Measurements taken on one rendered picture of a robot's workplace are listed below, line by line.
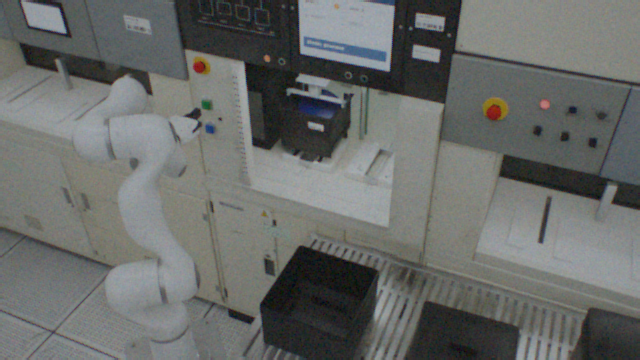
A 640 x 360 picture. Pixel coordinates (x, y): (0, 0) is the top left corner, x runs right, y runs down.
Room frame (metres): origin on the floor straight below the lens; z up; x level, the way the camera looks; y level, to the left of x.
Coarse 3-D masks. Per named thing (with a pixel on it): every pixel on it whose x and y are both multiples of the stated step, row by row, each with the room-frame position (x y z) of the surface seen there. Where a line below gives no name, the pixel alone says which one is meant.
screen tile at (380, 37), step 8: (352, 8) 1.54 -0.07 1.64; (360, 8) 1.53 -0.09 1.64; (368, 8) 1.53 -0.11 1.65; (376, 8) 1.52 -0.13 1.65; (352, 16) 1.54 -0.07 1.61; (360, 16) 1.53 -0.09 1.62; (368, 16) 1.52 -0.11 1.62; (376, 16) 1.52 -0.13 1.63; (384, 24) 1.51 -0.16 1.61; (352, 32) 1.54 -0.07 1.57; (360, 32) 1.53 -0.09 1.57; (368, 32) 1.52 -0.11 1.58; (376, 32) 1.51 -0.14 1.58; (384, 32) 1.51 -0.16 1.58; (352, 40) 1.54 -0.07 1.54; (360, 40) 1.53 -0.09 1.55; (368, 40) 1.52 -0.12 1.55; (376, 40) 1.51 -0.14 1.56; (384, 40) 1.51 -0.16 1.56
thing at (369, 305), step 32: (320, 256) 1.31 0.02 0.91; (288, 288) 1.25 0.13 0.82; (320, 288) 1.29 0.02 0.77; (352, 288) 1.26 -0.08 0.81; (288, 320) 1.05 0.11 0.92; (320, 320) 1.16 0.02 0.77; (352, 320) 1.16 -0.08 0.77; (288, 352) 1.05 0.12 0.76; (320, 352) 1.01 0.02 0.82; (352, 352) 1.03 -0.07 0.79
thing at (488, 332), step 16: (432, 304) 1.15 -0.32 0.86; (432, 320) 1.09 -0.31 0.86; (448, 320) 1.09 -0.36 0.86; (464, 320) 1.09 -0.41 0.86; (480, 320) 1.09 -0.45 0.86; (416, 336) 1.04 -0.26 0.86; (432, 336) 1.04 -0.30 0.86; (448, 336) 1.04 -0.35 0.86; (464, 336) 1.04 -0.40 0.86; (480, 336) 1.04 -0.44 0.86; (496, 336) 1.04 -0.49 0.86; (512, 336) 1.04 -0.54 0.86; (416, 352) 0.98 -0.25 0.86; (432, 352) 0.98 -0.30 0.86; (448, 352) 0.98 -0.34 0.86; (464, 352) 0.98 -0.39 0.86; (480, 352) 0.98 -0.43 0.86; (496, 352) 0.98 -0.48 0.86; (512, 352) 0.98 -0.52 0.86
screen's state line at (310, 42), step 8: (304, 40) 1.60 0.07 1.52; (312, 40) 1.59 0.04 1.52; (320, 40) 1.58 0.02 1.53; (320, 48) 1.58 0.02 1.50; (328, 48) 1.57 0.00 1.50; (336, 48) 1.56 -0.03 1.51; (344, 48) 1.55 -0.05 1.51; (352, 48) 1.54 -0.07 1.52; (360, 48) 1.53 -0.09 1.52; (368, 48) 1.52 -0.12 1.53; (360, 56) 1.53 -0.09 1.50; (368, 56) 1.52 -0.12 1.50; (376, 56) 1.51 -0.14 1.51; (384, 56) 1.50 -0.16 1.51
